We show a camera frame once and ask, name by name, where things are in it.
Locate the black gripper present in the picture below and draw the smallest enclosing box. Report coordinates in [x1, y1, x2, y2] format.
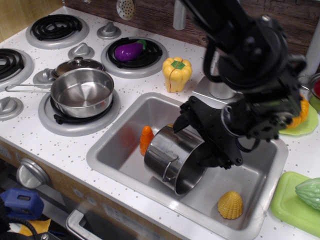
[172, 96, 244, 169]

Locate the steel pot with handles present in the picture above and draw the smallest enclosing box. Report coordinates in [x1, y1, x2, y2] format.
[144, 124, 208, 196]

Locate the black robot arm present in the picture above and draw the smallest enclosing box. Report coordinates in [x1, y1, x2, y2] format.
[173, 0, 307, 169]

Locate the steel sink basin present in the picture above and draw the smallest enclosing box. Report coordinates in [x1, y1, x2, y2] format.
[86, 93, 288, 240]

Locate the steel pot at right edge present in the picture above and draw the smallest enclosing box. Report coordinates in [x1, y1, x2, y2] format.
[298, 73, 320, 114]

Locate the steel pot lid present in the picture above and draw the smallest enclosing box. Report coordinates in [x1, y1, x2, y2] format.
[52, 56, 105, 79]

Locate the orange toy carrot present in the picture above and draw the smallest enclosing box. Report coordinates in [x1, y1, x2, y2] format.
[139, 125, 154, 156]

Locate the silver toy faucet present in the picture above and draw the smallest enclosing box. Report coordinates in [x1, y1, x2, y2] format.
[172, 0, 238, 104]

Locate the yellow toy bell pepper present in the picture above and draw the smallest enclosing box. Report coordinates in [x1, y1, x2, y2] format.
[162, 57, 193, 93]

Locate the yellow toy corn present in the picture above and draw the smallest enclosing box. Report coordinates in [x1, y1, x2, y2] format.
[217, 191, 244, 220]

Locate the black coil burner back right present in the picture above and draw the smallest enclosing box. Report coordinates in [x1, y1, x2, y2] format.
[100, 37, 168, 79]

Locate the black coil burner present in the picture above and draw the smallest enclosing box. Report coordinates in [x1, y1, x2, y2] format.
[38, 90, 121, 137]
[100, 37, 168, 79]
[25, 14, 89, 50]
[0, 48, 34, 92]

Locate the light green square plate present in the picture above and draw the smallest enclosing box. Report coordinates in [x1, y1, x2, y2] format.
[270, 171, 320, 237]

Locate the orange toy pumpkin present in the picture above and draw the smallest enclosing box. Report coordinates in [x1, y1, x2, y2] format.
[286, 94, 310, 129]

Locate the purple toy eggplant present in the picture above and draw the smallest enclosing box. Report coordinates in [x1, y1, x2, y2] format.
[114, 39, 147, 62]

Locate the green toy bitter gourd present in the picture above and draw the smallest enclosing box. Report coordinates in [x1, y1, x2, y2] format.
[295, 177, 320, 210]

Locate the grey metal pole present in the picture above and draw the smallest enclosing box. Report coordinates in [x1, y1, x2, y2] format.
[304, 21, 320, 76]

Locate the grey stove knob top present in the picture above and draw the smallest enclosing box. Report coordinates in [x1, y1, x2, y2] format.
[96, 22, 122, 40]

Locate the black coil burner front right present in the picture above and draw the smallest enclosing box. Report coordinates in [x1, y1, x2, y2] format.
[38, 90, 121, 137]

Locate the grey stove knob middle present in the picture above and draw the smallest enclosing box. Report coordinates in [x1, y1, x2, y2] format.
[68, 42, 95, 60]

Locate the hanging perforated skimmer spoon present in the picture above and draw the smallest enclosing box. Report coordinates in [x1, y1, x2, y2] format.
[116, 0, 136, 21]

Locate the grey stove knob under lid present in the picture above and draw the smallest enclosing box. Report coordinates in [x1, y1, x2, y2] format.
[33, 68, 55, 85]

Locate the grey oven knob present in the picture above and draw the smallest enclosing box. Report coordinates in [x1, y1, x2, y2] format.
[16, 158, 50, 189]

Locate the black coil burner back left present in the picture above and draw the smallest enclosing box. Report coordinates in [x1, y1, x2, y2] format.
[25, 14, 89, 50]

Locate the blue clamp tool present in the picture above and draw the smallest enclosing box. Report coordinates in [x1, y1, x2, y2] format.
[0, 188, 45, 220]

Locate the grey stove knob left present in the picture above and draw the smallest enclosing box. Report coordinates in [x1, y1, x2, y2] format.
[0, 97, 24, 121]

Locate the black coil burner front left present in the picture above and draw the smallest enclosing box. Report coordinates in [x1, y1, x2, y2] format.
[0, 48, 34, 92]

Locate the steel saucepan with handle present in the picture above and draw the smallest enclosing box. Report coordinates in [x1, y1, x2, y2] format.
[5, 67, 115, 118]

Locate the silver oven door handle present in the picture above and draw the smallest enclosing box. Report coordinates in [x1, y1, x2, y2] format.
[65, 209, 102, 240]

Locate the black cable bottom left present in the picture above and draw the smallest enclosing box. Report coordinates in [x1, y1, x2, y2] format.
[0, 199, 41, 240]

